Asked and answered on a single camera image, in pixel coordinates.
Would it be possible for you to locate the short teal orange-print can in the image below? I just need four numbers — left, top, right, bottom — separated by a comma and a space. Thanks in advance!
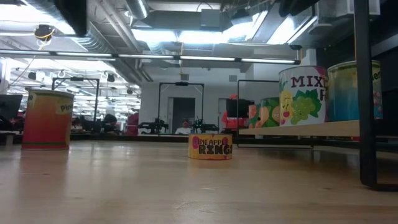
248, 104, 262, 129

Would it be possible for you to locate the short yellow pineapple rings can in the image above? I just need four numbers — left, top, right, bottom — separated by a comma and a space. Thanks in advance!
188, 133, 233, 161

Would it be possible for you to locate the black gantry frame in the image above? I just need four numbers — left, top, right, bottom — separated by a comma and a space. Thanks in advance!
51, 77, 100, 124
157, 82, 205, 135

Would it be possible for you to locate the tall blue yellow tin can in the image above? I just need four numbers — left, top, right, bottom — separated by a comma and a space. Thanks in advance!
326, 60, 383, 122

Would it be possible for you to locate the person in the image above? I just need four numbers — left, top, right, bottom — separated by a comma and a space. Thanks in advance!
221, 94, 249, 131
102, 113, 119, 134
174, 118, 195, 135

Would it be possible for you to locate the wooden shelf with black legs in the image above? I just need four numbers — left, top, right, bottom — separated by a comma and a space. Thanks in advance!
236, 0, 398, 192

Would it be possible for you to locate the black monitor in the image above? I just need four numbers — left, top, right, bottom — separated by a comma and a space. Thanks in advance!
0, 94, 23, 121
226, 98, 255, 119

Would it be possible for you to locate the black aluminium table frame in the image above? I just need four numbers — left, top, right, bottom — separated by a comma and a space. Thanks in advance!
70, 133, 398, 149

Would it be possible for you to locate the short green peach-print can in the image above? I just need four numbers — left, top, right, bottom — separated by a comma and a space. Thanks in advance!
260, 96, 280, 128

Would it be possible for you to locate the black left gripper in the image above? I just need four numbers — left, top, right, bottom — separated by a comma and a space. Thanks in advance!
54, 0, 88, 37

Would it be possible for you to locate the tall red orange tin can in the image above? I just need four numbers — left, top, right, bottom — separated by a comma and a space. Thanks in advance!
21, 89, 75, 151

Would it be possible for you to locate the long ceiling light strip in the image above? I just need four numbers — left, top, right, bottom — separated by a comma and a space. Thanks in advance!
0, 49, 302, 65

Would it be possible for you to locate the short white mixed fruit can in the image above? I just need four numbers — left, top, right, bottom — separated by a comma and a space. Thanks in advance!
278, 65, 329, 127

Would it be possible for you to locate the black hanging cable reel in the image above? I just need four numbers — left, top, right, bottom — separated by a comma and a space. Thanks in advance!
33, 24, 57, 42

